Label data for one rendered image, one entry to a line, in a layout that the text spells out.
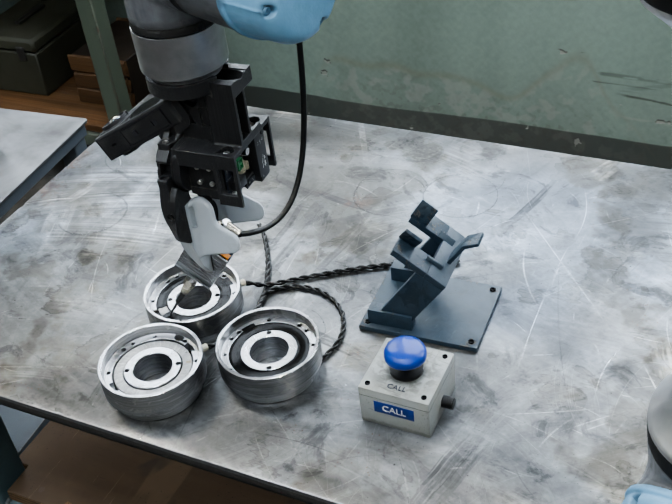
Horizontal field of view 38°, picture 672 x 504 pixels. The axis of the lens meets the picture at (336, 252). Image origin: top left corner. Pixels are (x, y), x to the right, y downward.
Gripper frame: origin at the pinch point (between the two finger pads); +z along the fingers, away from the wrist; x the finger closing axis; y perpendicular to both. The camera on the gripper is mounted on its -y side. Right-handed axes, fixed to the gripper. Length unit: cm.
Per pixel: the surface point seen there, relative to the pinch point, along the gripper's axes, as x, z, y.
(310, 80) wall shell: 163, 77, -69
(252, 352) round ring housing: -2.0, 11.1, 3.8
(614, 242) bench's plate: 27.5, 13.3, 34.9
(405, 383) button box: -3.9, 8.8, 21.0
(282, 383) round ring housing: -6.0, 10.1, 9.2
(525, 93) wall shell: 160, 72, -6
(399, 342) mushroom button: -1.7, 5.8, 19.9
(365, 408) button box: -5.5, 11.5, 17.4
